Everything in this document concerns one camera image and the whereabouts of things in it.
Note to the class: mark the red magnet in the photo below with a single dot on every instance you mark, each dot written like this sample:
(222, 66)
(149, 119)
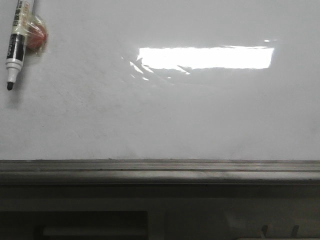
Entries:
(37, 36)

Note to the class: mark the black and white whiteboard marker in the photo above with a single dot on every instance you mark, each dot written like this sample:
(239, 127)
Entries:
(18, 40)

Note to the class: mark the white whiteboard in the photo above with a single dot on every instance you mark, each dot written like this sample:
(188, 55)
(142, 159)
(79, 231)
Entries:
(166, 79)

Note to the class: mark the grey aluminium marker tray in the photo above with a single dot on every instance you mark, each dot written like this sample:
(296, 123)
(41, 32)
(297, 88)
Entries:
(158, 172)

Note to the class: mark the silver metal peg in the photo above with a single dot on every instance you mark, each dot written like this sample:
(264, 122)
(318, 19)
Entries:
(263, 232)

